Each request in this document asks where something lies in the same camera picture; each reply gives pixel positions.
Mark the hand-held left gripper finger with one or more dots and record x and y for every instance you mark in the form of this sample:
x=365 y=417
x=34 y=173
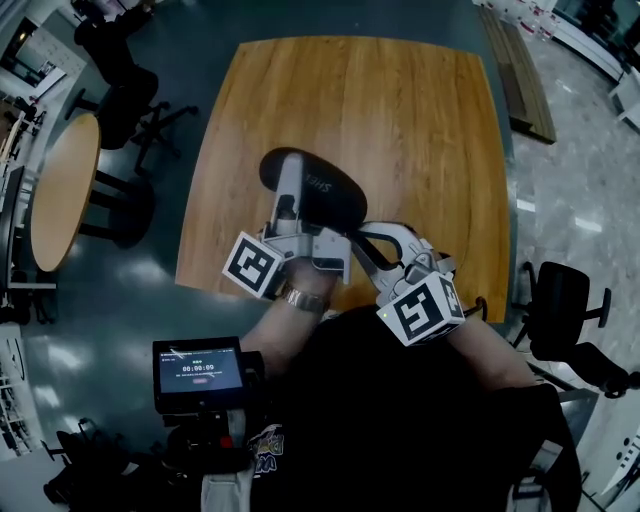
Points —
x=289 y=175

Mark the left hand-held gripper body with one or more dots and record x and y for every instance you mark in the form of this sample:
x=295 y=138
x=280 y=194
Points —
x=250 y=262

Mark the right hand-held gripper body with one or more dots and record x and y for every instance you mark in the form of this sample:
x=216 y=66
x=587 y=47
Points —
x=425 y=310

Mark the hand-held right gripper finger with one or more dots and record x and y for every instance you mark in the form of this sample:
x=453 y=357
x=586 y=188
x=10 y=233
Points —
x=395 y=229
x=372 y=270

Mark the black glasses case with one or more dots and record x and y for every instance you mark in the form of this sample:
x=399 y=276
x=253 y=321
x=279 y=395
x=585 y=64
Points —
x=332 y=200

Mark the person's right forearm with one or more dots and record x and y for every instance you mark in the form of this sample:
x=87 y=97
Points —
x=495 y=350

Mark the person's left forearm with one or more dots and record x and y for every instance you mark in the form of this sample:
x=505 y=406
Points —
x=280 y=335

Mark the person's left hand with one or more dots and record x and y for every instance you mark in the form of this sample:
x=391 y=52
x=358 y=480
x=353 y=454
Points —
x=310 y=280

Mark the metal wristwatch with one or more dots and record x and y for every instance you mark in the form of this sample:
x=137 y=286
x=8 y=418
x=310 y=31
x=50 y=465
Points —
x=302 y=300

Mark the person's black shirt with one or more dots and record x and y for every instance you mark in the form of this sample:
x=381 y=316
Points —
x=400 y=425

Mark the black screen device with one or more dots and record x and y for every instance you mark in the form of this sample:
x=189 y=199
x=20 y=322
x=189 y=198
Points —
x=200 y=372

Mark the black office chair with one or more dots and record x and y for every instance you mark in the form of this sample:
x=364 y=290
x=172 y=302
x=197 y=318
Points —
x=125 y=90
x=570 y=310
x=85 y=475

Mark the wooden slatted bench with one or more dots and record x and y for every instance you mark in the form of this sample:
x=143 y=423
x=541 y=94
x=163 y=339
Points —
x=525 y=85

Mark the round wooden table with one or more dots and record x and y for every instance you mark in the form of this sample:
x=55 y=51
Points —
x=62 y=195

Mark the metal equipment rack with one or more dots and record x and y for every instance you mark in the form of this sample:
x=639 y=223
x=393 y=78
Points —
x=15 y=210

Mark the white side table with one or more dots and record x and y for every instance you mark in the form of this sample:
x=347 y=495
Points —
x=627 y=100

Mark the black chest mount rig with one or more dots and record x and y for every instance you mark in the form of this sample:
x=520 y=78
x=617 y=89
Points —
x=210 y=440

